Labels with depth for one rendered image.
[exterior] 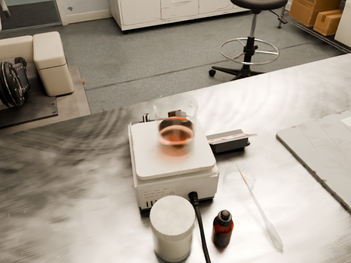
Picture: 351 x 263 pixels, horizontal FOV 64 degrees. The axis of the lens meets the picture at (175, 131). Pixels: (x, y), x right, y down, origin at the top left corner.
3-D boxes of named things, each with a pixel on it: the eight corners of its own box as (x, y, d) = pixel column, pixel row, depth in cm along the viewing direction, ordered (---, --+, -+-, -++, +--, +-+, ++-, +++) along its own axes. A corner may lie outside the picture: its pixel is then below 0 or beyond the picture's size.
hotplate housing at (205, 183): (129, 132, 60) (124, 102, 54) (189, 124, 61) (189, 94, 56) (140, 226, 43) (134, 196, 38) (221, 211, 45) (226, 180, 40)
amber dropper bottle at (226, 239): (232, 247, 41) (238, 222, 36) (211, 247, 41) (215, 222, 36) (229, 228, 43) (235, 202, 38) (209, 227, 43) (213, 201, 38)
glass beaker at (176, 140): (149, 142, 45) (145, 98, 40) (184, 129, 47) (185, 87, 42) (168, 171, 41) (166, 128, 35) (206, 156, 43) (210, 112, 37)
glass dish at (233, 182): (241, 167, 52) (243, 159, 50) (260, 189, 48) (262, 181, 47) (216, 178, 50) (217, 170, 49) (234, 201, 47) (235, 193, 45)
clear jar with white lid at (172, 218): (201, 239, 42) (205, 210, 36) (177, 273, 38) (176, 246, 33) (170, 217, 44) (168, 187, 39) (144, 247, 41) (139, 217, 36)
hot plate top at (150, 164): (130, 128, 49) (129, 123, 48) (197, 118, 50) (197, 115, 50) (137, 181, 40) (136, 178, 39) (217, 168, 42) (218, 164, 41)
